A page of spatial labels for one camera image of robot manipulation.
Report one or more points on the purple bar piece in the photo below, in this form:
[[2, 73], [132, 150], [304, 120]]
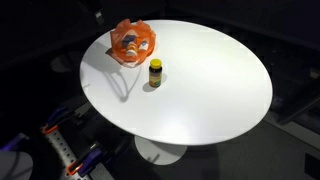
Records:
[[13, 141]]

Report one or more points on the white packet with blue label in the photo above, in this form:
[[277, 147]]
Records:
[[144, 45]]

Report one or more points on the purple clamp with orange tips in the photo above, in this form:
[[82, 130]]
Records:
[[56, 115], [88, 160]]

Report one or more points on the amber bottle with yellow cap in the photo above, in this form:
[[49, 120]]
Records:
[[155, 76]]

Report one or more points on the orange plastic bag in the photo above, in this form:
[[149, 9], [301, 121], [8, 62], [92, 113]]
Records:
[[118, 50]]

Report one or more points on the perforated metal rail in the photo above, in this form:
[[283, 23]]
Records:
[[63, 150]]

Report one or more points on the grey rounded object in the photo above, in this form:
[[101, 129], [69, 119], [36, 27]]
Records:
[[15, 166]]

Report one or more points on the white table pedestal base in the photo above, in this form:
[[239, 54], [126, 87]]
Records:
[[160, 153]]

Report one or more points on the dark blue item in bag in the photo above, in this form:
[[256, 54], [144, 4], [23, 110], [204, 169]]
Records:
[[128, 39]]

